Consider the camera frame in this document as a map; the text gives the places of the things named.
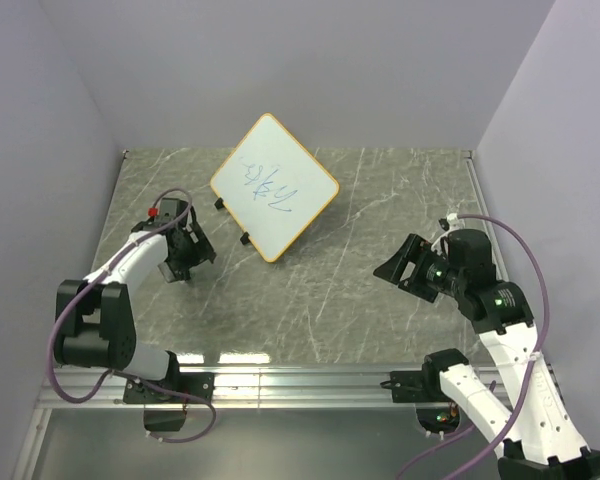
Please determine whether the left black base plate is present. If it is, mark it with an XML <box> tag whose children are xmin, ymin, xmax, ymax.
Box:
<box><xmin>122</xmin><ymin>372</ymin><xmax>215</xmax><ymax>405</ymax></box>

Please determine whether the yellow framed whiteboard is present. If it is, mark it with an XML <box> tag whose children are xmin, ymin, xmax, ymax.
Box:
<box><xmin>210</xmin><ymin>113</ymin><xmax>340</xmax><ymax>263</ymax></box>

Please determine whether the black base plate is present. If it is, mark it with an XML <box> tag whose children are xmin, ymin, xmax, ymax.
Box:
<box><xmin>122</xmin><ymin>372</ymin><xmax>215</xmax><ymax>405</ymax></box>
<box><xmin>380</xmin><ymin>365</ymin><xmax>471</xmax><ymax>405</ymax></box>

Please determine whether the aluminium rail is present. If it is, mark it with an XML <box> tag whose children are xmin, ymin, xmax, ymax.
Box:
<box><xmin>462</xmin><ymin>150</ymin><xmax>509</xmax><ymax>280</ymax></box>
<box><xmin>34</xmin><ymin>364</ymin><xmax>566</xmax><ymax>411</ymax></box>

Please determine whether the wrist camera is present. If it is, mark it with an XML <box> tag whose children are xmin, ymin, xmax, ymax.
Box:
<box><xmin>448</xmin><ymin>229</ymin><xmax>496</xmax><ymax>283</ymax></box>
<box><xmin>148</xmin><ymin>197</ymin><xmax>188</xmax><ymax>227</ymax></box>

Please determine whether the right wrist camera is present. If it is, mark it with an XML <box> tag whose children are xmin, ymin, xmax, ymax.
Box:
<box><xmin>448</xmin><ymin>229</ymin><xmax>496</xmax><ymax>283</ymax></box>

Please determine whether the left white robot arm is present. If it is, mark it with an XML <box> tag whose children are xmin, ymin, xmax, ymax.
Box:
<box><xmin>48</xmin><ymin>198</ymin><xmax>216</xmax><ymax>402</ymax></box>

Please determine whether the aluminium front rail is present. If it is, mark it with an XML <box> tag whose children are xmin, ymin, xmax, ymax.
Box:
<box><xmin>34</xmin><ymin>364</ymin><xmax>566</xmax><ymax>411</ymax></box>

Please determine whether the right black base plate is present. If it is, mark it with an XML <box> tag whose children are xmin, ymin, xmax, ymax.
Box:
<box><xmin>380</xmin><ymin>365</ymin><xmax>471</xmax><ymax>405</ymax></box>

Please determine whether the aluminium right side rail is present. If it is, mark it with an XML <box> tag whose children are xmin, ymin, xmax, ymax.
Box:
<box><xmin>462</xmin><ymin>150</ymin><xmax>509</xmax><ymax>280</ymax></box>

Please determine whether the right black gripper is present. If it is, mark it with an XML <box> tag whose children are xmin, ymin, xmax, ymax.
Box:
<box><xmin>372</xmin><ymin>232</ymin><xmax>465</xmax><ymax>302</ymax></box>

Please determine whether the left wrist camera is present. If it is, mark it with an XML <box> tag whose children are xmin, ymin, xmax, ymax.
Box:
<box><xmin>148</xmin><ymin>197</ymin><xmax>188</xmax><ymax>227</ymax></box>

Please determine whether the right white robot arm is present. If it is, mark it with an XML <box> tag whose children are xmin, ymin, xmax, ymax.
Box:
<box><xmin>373</xmin><ymin>229</ymin><xmax>600</xmax><ymax>479</ymax></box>

